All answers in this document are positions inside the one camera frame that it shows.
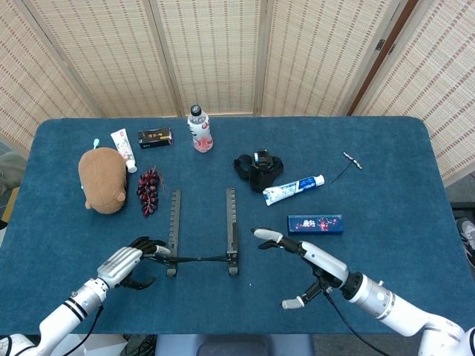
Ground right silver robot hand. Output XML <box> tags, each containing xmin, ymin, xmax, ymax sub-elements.
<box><xmin>251</xmin><ymin>227</ymin><xmax>352</xmax><ymax>311</ymax></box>

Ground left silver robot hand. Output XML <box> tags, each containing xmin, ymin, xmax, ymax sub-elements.
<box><xmin>96</xmin><ymin>236</ymin><xmax>171</xmax><ymax>291</ymax></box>

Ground black folding laptop stand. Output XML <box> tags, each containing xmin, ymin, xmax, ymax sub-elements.
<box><xmin>148</xmin><ymin>188</ymin><xmax>240</xmax><ymax>278</ymax></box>

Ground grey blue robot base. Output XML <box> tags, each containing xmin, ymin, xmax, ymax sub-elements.
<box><xmin>154</xmin><ymin>333</ymin><xmax>315</xmax><ymax>356</ymax></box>

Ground blue printed rectangular box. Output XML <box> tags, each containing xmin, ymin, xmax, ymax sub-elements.
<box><xmin>286</xmin><ymin>213</ymin><xmax>344</xmax><ymax>237</ymax></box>

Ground white and blue toothpaste tube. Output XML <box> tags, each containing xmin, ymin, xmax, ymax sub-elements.
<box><xmin>262</xmin><ymin>174</ymin><xmax>326</xmax><ymax>207</ymax></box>

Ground dark red grape bunch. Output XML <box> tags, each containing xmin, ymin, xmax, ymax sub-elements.
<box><xmin>136</xmin><ymin>167</ymin><xmax>164</xmax><ymax>219</ymax></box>

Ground white box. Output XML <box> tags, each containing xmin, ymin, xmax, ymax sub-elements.
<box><xmin>59</xmin><ymin>333</ymin><xmax>127</xmax><ymax>356</ymax></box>

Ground brown plush toy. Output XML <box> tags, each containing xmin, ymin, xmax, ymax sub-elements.
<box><xmin>77</xmin><ymin>147</ymin><xmax>129</xmax><ymax>215</ymax></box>

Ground blue table cloth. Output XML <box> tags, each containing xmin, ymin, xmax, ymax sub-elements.
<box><xmin>0</xmin><ymin>116</ymin><xmax>474</xmax><ymax>337</ymax></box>

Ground white tube with red print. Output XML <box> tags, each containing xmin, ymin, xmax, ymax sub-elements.
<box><xmin>110</xmin><ymin>128</ymin><xmax>139</xmax><ymax>174</ymax></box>

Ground black box with gold print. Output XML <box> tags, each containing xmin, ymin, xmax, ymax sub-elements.
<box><xmin>137</xmin><ymin>127</ymin><xmax>174</xmax><ymax>151</ymax></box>

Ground person's olive trousers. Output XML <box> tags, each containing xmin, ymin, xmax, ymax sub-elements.
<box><xmin>0</xmin><ymin>151</ymin><xmax>27</xmax><ymax>196</ymax></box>

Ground grey sneaker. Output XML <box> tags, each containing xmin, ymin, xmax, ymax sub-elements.
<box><xmin>455</xmin><ymin>217</ymin><xmax>475</xmax><ymax>268</ymax></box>

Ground clear bottle with red drink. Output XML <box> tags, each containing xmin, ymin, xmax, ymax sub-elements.
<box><xmin>186</xmin><ymin>104</ymin><xmax>214</xmax><ymax>154</ymax></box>

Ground light wood bamboo folding screen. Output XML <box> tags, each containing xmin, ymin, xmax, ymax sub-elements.
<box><xmin>0</xmin><ymin>0</ymin><xmax>409</xmax><ymax>156</ymax></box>

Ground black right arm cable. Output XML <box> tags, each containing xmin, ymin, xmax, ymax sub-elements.
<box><xmin>324</xmin><ymin>291</ymin><xmax>390</xmax><ymax>356</ymax></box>

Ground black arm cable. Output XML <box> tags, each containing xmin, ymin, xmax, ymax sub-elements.
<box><xmin>61</xmin><ymin>306</ymin><xmax>105</xmax><ymax>356</ymax></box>
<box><xmin>324</xmin><ymin>291</ymin><xmax>390</xmax><ymax>356</ymax></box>

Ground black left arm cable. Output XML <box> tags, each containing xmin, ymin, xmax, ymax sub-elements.
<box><xmin>61</xmin><ymin>306</ymin><xmax>105</xmax><ymax>356</ymax></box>

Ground black floor cable bundle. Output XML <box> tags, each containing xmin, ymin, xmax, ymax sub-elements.
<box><xmin>124</xmin><ymin>333</ymin><xmax>159</xmax><ymax>356</ymax></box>

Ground small metal bar with cord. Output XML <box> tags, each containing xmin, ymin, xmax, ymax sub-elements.
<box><xmin>330</xmin><ymin>151</ymin><xmax>364</xmax><ymax>185</ymax></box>

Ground black strap camera mount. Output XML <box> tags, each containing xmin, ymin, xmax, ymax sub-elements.
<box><xmin>233</xmin><ymin>148</ymin><xmax>285</xmax><ymax>194</ymax></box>

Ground brown frame bamboo screen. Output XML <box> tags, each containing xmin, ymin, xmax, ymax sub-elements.
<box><xmin>347</xmin><ymin>0</ymin><xmax>475</xmax><ymax>186</ymax></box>

